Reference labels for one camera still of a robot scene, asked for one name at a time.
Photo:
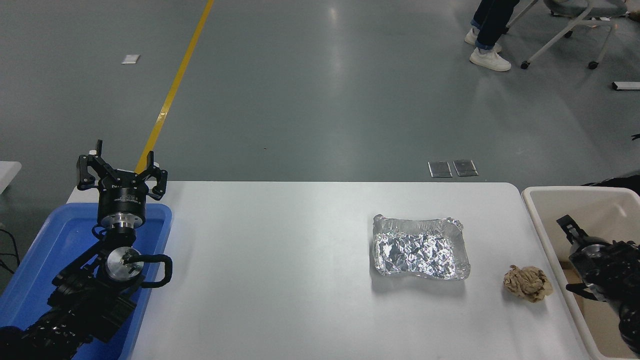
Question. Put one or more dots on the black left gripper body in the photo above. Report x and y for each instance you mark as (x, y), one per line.
(122, 197)

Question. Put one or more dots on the foil tray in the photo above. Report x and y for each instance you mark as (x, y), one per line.
(420, 250)

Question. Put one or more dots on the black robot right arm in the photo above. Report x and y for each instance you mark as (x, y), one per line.
(612, 270)

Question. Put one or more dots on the metal floor plate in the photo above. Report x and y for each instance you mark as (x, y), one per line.
(440, 169)
(465, 168)

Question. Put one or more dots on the blue plastic tray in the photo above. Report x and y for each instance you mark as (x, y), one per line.
(55, 235)

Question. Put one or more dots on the small white side table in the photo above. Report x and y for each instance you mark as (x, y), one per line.
(7, 175)

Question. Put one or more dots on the person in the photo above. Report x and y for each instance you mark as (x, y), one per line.
(492, 25)

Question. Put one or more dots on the crumpled tan paper ball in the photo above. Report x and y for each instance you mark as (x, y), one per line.
(527, 284)

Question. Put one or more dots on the large pale bin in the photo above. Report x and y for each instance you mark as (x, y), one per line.
(550, 210)

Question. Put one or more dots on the grey wheeled office chair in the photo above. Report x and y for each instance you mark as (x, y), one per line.
(575, 22)

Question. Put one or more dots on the white bar on floor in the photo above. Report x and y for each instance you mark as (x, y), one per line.
(626, 86)

